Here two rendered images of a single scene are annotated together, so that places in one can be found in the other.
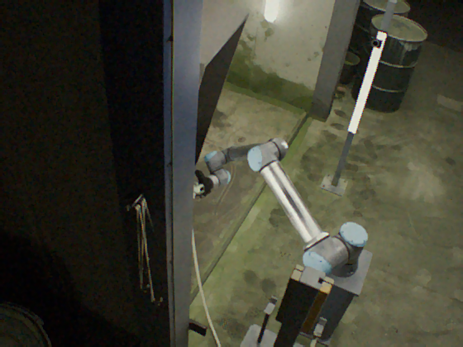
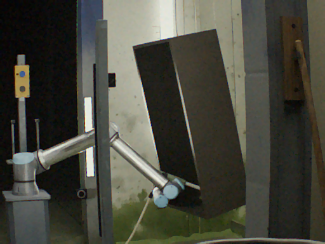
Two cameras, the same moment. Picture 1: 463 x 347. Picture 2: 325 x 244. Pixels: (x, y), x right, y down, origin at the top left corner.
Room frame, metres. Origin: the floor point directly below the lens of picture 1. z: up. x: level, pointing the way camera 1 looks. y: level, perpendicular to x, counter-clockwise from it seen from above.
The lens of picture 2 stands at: (4.93, -2.54, 1.28)
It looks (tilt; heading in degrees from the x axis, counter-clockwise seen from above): 3 degrees down; 139
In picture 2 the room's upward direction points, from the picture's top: 1 degrees counter-clockwise
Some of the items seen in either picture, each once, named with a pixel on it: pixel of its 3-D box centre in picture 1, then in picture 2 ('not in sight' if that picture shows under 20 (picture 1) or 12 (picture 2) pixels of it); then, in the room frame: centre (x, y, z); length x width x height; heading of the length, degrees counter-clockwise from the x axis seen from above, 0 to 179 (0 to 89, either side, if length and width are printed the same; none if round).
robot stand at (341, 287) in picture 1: (326, 292); (28, 238); (1.43, -0.67, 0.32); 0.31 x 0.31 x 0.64; 68
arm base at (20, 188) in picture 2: (343, 257); (25, 186); (1.43, -0.67, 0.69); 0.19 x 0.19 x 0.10
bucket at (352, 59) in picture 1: (344, 68); not in sight; (4.43, -1.18, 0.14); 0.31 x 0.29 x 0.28; 158
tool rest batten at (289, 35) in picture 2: not in sight; (292, 58); (3.76, -0.88, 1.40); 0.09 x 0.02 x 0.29; 68
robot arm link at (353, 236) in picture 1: (349, 242); (24, 166); (1.43, -0.66, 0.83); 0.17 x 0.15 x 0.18; 129
